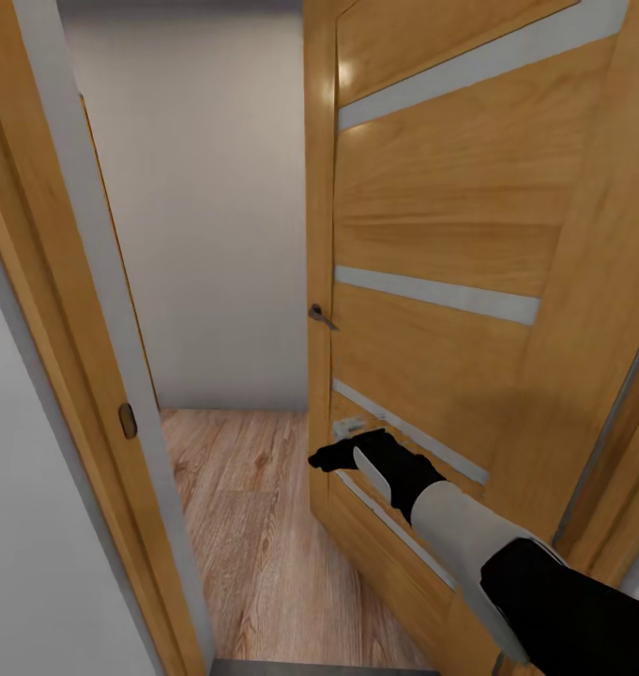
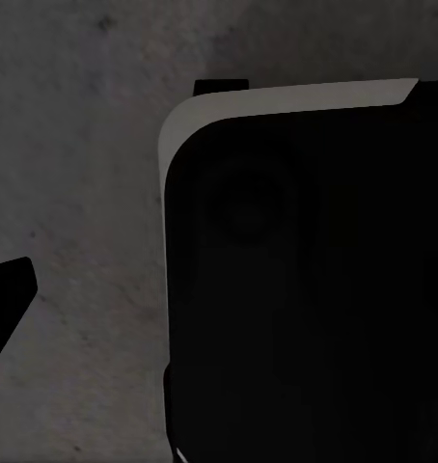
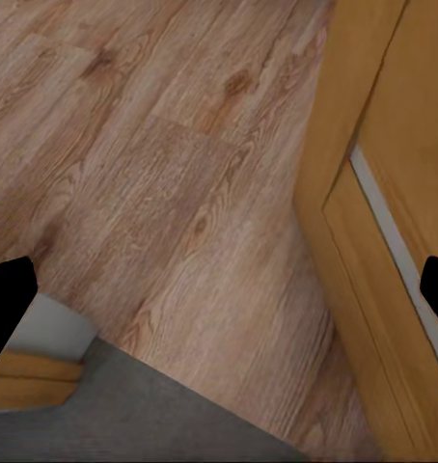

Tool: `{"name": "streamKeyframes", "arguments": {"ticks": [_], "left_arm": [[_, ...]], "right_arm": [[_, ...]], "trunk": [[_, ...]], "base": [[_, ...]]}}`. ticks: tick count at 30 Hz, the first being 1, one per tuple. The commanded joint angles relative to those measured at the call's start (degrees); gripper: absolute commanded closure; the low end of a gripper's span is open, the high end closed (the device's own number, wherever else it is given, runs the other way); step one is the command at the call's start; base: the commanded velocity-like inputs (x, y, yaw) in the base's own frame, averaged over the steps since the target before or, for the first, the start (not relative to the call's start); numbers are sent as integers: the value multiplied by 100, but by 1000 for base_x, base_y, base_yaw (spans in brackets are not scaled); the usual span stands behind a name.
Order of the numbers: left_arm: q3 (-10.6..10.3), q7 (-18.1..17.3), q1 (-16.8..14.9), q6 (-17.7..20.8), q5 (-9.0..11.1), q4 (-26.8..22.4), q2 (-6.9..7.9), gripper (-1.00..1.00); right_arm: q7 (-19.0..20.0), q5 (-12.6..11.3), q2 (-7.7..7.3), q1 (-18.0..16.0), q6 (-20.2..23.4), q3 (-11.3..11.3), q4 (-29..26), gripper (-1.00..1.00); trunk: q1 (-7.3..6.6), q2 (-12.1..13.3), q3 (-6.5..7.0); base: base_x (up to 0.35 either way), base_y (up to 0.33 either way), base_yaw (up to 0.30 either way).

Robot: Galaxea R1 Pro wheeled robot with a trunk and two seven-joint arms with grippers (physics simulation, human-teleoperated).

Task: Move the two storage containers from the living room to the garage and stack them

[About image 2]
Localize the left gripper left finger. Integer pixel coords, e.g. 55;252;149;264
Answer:
0;257;38;354

